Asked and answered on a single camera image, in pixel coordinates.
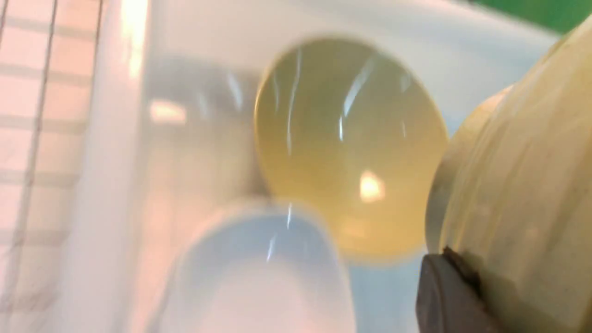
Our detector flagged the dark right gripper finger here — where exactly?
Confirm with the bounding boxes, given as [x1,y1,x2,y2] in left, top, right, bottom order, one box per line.
[416,248,500,333]

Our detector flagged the yellow noodle bowl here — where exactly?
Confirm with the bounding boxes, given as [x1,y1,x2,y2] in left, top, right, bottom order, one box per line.
[425,17,592,333]

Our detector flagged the large white plastic tub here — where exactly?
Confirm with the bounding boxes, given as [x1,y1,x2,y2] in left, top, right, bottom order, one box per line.
[51,0,557,333]

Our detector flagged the stack of white dishes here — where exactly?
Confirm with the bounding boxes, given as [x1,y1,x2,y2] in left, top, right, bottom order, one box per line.
[146,200,357,333]

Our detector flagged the yellow bowl in tub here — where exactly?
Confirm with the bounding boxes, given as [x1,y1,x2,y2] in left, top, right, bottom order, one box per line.
[253,36,450,263]

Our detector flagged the green backdrop cloth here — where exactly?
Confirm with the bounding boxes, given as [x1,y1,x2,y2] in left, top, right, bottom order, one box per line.
[470,0,592,34]

